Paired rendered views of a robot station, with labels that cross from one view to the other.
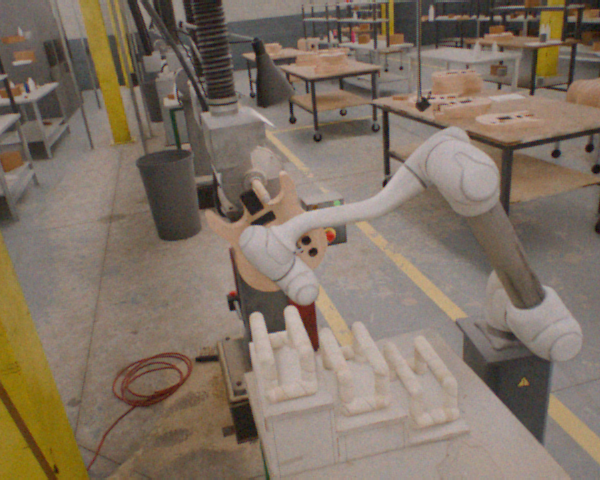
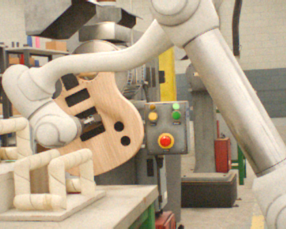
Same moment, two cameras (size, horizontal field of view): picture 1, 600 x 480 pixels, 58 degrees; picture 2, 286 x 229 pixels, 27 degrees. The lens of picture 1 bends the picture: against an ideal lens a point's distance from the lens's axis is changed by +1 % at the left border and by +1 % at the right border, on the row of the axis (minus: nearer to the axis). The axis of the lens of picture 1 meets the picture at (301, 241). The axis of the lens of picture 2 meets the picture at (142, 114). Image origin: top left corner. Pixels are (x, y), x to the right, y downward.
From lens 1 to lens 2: 1.21 m
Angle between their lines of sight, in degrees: 32
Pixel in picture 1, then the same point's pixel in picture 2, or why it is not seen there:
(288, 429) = not seen: outside the picture
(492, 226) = (203, 57)
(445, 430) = (38, 214)
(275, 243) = (26, 77)
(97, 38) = (163, 56)
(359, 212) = (109, 57)
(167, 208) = not seen: hidden behind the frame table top
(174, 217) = not seen: hidden behind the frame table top
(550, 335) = (276, 204)
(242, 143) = (49, 9)
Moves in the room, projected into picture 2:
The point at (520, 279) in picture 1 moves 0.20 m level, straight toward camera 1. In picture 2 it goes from (245, 130) to (186, 138)
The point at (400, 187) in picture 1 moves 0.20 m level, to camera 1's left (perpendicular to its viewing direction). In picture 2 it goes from (148, 33) to (87, 39)
